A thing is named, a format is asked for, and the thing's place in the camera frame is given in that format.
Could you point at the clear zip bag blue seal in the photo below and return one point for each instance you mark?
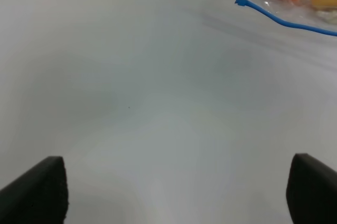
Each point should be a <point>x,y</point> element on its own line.
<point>298,14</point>

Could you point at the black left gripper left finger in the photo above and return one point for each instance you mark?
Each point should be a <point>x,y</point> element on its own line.
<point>39,195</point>

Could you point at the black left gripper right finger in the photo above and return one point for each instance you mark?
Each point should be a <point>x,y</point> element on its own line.
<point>311,191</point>

